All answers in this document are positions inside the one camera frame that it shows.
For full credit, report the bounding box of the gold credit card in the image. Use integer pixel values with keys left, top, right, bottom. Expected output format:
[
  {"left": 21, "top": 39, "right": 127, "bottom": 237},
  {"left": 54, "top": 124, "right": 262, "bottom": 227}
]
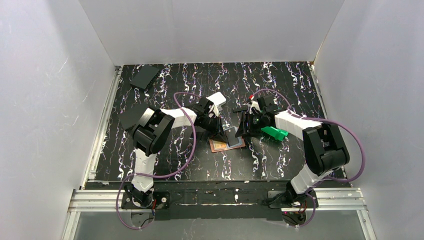
[{"left": 210, "top": 140, "right": 227, "bottom": 152}]

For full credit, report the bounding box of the tan leather card holder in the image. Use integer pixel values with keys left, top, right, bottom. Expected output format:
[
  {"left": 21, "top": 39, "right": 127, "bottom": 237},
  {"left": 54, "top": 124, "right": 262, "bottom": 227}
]
[{"left": 209, "top": 126, "right": 246, "bottom": 153}]

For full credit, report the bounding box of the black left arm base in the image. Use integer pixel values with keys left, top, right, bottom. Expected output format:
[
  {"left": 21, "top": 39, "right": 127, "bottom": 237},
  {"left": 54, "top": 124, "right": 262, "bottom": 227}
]
[{"left": 120, "top": 185, "right": 171, "bottom": 210}]

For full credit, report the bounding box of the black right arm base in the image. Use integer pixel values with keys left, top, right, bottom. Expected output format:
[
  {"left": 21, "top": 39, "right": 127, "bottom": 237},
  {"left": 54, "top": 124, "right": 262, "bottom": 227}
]
[{"left": 260, "top": 190, "right": 319, "bottom": 211}]

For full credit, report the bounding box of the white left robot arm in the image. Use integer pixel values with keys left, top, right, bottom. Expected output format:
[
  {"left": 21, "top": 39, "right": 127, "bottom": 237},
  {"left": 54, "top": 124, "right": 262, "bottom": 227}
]
[{"left": 125, "top": 92, "right": 228, "bottom": 193}]

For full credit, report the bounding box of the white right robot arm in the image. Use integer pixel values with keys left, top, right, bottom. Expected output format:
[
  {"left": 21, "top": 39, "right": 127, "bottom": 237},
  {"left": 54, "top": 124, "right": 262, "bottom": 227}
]
[{"left": 235, "top": 95, "right": 350, "bottom": 200}]

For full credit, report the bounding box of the flat black card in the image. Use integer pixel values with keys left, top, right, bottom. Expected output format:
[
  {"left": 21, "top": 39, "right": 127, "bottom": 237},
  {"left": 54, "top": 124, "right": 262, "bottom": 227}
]
[{"left": 118, "top": 104, "right": 147, "bottom": 131}]

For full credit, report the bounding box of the green plastic bin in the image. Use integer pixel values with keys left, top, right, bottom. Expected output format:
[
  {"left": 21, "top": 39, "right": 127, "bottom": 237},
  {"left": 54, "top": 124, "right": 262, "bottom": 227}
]
[{"left": 261, "top": 126, "right": 289, "bottom": 142}]

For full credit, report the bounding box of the small black bar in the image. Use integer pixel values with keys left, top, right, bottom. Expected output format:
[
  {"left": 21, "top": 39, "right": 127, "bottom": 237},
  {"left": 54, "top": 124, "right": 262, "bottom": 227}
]
[{"left": 232, "top": 105, "right": 249, "bottom": 113}]

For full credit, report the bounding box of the white rectangular box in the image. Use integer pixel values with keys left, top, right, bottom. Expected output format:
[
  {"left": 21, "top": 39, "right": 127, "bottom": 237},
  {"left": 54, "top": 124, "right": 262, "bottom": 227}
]
[{"left": 206, "top": 92, "right": 227, "bottom": 108}]

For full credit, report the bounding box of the black rectangular box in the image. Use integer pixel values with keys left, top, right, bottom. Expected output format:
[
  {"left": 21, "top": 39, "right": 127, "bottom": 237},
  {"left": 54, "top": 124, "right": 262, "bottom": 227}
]
[{"left": 130, "top": 65, "right": 160, "bottom": 91}]

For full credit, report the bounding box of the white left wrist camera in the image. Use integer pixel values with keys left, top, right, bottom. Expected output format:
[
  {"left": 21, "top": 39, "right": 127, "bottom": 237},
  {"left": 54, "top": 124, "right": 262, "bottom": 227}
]
[{"left": 212, "top": 104, "right": 222, "bottom": 117}]

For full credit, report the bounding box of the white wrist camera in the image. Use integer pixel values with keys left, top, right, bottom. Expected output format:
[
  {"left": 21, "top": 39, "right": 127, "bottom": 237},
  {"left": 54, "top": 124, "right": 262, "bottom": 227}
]
[
  {"left": 246, "top": 95, "right": 261, "bottom": 114},
  {"left": 212, "top": 104, "right": 222, "bottom": 117}
]

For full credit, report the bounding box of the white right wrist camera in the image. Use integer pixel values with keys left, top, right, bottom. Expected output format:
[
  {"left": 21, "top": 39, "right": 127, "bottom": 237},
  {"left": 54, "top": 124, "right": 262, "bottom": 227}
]
[{"left": 246, "top": 95, "right": 261, "bottom": 114}]

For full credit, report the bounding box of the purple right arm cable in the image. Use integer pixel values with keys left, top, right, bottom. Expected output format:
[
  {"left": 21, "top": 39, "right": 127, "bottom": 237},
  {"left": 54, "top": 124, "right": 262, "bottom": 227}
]
[{"left": 249, "top": 88, "right": 367, "bottom": 228}]

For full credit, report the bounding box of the aluminium frame rail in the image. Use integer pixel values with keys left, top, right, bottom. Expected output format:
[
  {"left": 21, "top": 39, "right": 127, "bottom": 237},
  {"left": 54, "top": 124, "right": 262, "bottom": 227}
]
[{"left": 62, "top": 185, "right": 377, "bottom": 240}]

